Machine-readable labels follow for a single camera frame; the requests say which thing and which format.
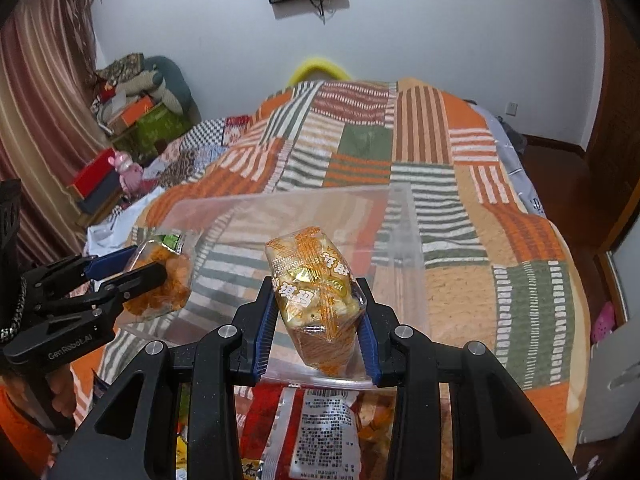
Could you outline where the orange cardboard box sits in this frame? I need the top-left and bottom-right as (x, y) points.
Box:
(107, 96), (154, 136)

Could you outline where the clear plastic storage bin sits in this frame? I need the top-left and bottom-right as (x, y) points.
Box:
(106, 183), (432, 392)

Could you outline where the orange fried snack bag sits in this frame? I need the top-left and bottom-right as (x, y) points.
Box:
(124, 230), (200, 322)

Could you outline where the red snack packet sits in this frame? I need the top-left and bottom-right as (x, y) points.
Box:
(238, 382), (361, 479)

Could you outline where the person left hand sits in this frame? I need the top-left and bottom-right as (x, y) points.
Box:
(1, 364), (77, 418)

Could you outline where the patchwork striped bed quilt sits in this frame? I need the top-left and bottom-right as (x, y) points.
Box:
(69, 77), (591, 461)

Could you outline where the yellow curved object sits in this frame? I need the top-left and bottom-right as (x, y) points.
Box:
(288, 56), (352, 87)

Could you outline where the pink plush toy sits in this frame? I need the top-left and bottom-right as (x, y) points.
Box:
(107, 151), (143, 198)

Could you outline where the wooden door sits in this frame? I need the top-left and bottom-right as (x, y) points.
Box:
(587, 0), (639, 255)

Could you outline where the orange striped popcorn bag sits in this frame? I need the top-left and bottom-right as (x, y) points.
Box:
(265, 226), (367, 377)

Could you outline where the white plastic bag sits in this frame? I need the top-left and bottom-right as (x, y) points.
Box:
(82, 186), (165, 257)

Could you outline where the red rectangular box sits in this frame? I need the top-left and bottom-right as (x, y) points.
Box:
(67, 148), (115, 200)

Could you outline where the white sticker covered appliance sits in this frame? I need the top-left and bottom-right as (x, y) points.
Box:
(579, 238), (640, 446)

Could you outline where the red striped curtain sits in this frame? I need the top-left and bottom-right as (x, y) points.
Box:
(1, 0), (105, 263)

